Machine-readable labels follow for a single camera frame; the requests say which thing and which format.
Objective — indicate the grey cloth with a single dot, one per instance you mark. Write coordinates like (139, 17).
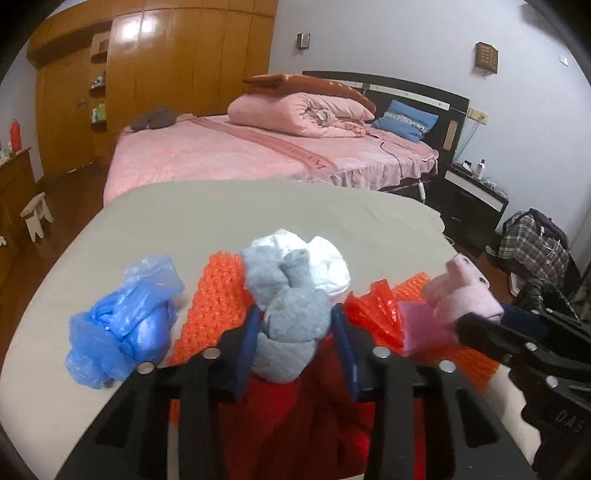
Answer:
(291, 323)

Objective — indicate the red plastic bag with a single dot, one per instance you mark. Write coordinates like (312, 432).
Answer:
(374, 314)

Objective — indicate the grey clothes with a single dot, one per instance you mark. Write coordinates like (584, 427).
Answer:
(157, 119)

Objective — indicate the green bottle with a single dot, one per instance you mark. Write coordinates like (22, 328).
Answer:
(101, 110)

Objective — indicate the plaid cloth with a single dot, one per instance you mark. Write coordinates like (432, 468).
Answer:
(531, 249)

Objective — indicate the black headboard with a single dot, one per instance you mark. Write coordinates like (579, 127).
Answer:
(415, 90)

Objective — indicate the white bottle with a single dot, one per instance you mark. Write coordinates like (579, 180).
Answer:
(480, 170)

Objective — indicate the black nightstand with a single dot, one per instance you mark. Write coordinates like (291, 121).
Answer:
(471, 207)

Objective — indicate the red bottle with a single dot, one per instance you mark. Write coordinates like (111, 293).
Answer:
(16, 134)

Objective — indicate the pink paper sheet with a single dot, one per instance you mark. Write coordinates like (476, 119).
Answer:
(420, 327)

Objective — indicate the pink quilt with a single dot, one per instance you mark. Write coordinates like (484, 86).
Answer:
(277, 113)

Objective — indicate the blue plastic bag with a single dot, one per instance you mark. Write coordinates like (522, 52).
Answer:
(124, 323)

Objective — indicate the beige tablecloth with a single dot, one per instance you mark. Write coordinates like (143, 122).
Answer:
(231, 221)

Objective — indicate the blue patterned pillow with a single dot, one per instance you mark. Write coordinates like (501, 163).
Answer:
(406, 120)

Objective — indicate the pink roll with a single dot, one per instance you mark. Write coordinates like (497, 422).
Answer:
(461, 295)

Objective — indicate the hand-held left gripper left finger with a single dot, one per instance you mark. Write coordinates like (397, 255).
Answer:
(244, 344)

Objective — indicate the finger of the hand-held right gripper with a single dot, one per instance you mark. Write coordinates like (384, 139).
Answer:
(489, 337)
(524, 323)

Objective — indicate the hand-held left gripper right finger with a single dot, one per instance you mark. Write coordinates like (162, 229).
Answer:
(344, 350)

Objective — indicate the white tissue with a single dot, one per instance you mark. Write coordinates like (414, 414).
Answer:
(328, 267)

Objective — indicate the small wall device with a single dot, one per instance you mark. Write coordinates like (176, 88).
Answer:
(303, 40)

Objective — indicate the purple garment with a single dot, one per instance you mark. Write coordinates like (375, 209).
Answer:
(549, 226)

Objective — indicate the wooden dresser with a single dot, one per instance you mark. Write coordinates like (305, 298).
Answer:
(16, 184)

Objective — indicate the bed with pink sheet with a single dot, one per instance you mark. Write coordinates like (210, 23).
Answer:
(231, 152)

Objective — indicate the brown dotted blanket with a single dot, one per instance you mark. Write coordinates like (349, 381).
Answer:
(304, 83)

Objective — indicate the white wooden stool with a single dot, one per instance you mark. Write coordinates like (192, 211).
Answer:
(36, 214)

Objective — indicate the wooden wardrobe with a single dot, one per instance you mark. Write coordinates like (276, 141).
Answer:
(184, 69)

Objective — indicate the wall outlet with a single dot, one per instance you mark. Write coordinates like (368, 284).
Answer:
(478, 115)

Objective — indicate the wooden wall calendar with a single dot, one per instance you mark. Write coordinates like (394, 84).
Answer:
(486, 57)

